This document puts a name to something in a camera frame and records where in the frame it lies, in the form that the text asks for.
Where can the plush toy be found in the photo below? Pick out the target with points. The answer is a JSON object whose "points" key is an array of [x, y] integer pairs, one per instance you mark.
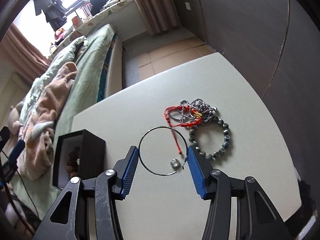
{"points": [[14, 118]]}

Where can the hanging dark clothes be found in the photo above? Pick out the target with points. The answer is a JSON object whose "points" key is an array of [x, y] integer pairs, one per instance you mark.
{"points": [[54, 11]]}

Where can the black bag on sill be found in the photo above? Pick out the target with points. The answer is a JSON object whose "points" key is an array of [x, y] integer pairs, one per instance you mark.
{"points": [[100, 0]]}

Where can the brown curtain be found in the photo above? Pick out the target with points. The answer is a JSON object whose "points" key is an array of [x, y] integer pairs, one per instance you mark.
{"points": [[158, 15]]}

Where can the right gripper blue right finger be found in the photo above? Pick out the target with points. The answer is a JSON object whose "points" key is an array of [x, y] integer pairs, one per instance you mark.
{"points": [[203, 174]]}

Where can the green patterned quilt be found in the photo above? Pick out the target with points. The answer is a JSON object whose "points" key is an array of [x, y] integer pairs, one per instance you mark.
{"points": [[68, 54]]}

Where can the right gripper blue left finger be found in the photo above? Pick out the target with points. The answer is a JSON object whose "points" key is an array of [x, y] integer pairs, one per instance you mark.
{"points": [[125, 169]]}

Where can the pink fleece blanket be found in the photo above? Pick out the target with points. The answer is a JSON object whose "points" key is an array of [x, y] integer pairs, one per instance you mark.
{"points": [[38, 131]]}

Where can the left pink curtain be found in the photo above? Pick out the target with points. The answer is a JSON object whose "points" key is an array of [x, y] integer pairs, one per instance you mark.
{"points": [[26, 59]]}

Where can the black jewelry box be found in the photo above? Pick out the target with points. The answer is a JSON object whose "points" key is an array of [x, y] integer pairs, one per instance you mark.
{"points": [[78, 154]]}

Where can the white wall socket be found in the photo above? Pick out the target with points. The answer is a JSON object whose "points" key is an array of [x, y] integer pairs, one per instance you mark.
{"points": [[187, 5]]}

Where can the flattened cardboard sheet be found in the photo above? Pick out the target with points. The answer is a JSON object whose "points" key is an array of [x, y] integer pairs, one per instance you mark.
{"points": [[171, 55]]}

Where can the green bed sheet mattress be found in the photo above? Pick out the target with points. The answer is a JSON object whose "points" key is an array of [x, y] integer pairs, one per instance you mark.
{"points": [[99, 74]]}

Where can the dark grey wardrobe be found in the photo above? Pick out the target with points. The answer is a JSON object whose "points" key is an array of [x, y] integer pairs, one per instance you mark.
{"points": [[275, 45]]}

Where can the window seat patterned cushion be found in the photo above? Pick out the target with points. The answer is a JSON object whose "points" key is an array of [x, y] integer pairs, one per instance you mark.
{"points": [[119, 14]]}

